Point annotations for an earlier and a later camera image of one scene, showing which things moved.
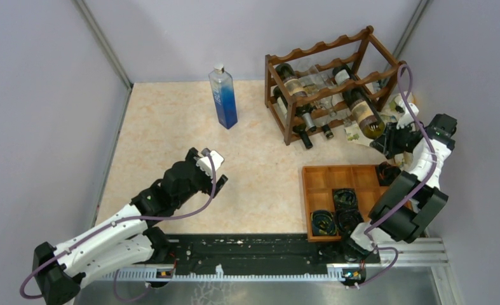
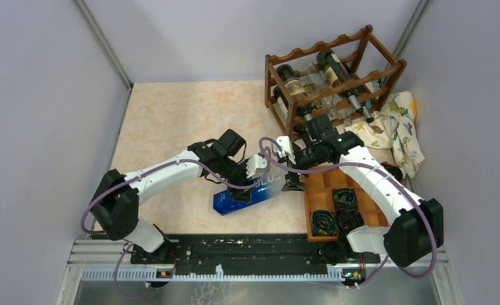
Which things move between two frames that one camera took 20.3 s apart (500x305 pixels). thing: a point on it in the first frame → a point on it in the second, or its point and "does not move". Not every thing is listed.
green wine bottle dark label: (297, 87) does not move
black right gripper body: (397, 140) → (308, 157)
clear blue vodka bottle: (223, 88) → (223, 203)
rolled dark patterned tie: (323, 223) does not move
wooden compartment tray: (318, 184) does not move
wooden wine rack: (325, 85) does not move
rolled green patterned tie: (344, 199) does not move
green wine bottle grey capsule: (340, 74) → (359, 91)
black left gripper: (208, 187) → (241, 194)
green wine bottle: (363, 112) → (337, 73)
